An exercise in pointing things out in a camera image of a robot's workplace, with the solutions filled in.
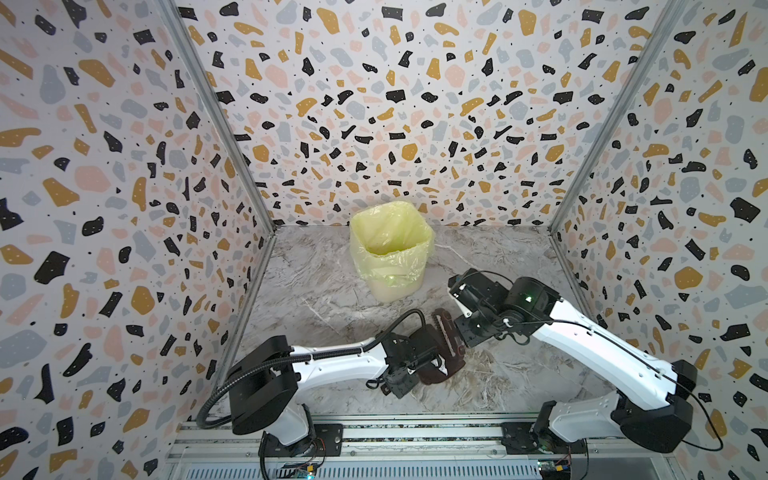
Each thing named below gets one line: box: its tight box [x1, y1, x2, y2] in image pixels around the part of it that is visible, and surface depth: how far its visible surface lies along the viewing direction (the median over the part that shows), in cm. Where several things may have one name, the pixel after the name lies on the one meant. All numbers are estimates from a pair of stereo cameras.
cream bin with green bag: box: [350, 201, 435, 303], surface depth 89 cm
